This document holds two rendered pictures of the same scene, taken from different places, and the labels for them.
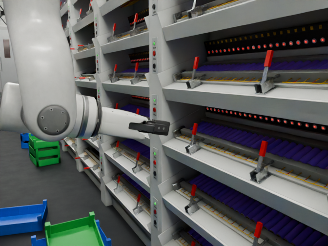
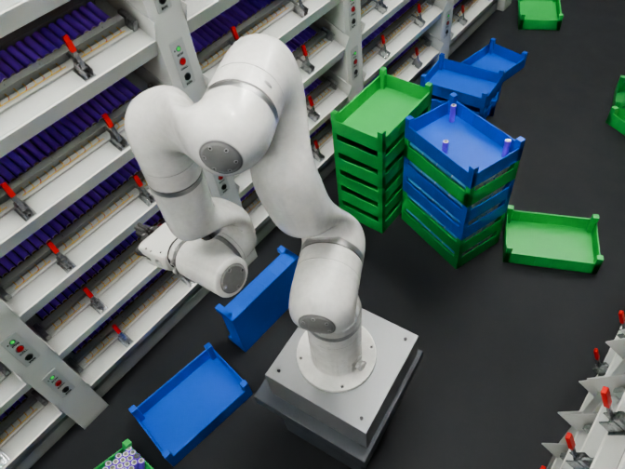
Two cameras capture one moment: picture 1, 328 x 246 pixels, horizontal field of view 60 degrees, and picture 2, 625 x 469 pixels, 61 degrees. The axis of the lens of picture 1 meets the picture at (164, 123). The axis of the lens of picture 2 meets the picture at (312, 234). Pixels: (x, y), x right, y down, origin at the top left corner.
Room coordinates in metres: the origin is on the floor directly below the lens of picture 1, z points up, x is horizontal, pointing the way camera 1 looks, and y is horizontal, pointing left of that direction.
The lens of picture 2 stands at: (0.49, 0.91, 1.54)
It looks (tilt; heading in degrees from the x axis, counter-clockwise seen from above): 50 degrees down; 255
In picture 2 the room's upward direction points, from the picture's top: 9 degrees counter-clockwise
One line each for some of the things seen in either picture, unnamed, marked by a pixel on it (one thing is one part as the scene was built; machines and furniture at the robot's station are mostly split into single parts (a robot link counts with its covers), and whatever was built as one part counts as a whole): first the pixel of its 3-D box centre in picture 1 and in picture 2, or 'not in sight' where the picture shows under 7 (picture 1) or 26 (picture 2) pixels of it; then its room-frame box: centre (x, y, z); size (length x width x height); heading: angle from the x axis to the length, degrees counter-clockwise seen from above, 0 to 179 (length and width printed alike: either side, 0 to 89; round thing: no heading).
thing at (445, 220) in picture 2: not in sight; (453, 192); (-0.32, -0.12, 0.20); 0.30 x 0.20 x 0.08; 100
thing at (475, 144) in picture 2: not in sight; (461, 138); (-0.32, -0.12, 0.44); 0.30 x 0.20 x 0.08; 100
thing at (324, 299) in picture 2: not in sight; (327, 300); (0.33, 0.38, 0.69); 0.19 x 0.12 x 0.24; 56
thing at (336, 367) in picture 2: not in sight; (335, 336); (0.32, 0.35, 0.48); 0.19 x 0.19 x 0.18
